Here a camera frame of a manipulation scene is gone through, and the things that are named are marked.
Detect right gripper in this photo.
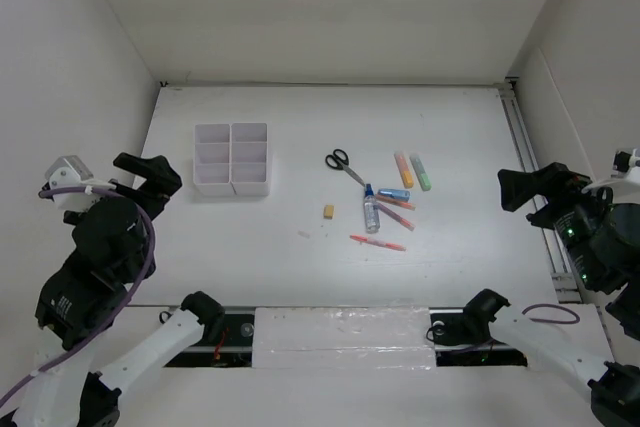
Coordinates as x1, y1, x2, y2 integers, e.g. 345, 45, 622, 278
498, 158, 626, 287

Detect red highlighter pen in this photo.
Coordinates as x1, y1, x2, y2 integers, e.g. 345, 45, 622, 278
349, 235, 406, 252

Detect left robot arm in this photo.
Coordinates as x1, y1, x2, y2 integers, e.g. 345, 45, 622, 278
1, 153, 225, 426

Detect white left organizer bin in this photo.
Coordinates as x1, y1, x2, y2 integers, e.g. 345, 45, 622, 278
193, 123, 235, 197

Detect white organizer bin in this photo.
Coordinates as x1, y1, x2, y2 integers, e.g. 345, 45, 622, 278
193, 123, 235, 197
230, 122, 271, 197

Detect green highlighter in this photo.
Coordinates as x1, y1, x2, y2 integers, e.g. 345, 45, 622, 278
410, 153, 432, 192

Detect white right organizer bin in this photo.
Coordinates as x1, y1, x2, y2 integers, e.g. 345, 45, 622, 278
230, 122, 271, 197

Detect purple marker pen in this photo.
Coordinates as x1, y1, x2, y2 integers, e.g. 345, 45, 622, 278
376, 203, 415, 231

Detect orange highlighter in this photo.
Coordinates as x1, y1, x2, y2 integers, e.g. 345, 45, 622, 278
394, 151, 414, 189

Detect blue correction tape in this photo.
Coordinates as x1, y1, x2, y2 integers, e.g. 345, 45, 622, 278
378, 189, 410, 202

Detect clear glue bottle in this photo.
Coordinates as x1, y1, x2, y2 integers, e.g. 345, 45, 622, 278
363, 184, 380, 234

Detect yellow eraser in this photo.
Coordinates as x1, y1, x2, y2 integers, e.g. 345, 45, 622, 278
323, 205, 334, 219

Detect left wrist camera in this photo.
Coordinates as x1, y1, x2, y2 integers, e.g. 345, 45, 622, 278
45, 155, 96, 212

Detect aluminium side rail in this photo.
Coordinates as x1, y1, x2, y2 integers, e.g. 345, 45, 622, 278
498, 80, 583, 304

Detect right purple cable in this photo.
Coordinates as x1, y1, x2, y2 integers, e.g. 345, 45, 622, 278
522, 303, 582, 325

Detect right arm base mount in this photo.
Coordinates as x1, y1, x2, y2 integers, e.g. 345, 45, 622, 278
425, 310, 528, 367

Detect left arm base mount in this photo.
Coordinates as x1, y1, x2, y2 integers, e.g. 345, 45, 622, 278
166, 308, 255, 368

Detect black handled scissors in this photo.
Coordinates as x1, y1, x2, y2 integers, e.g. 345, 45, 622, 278
325, 148, 366, 187

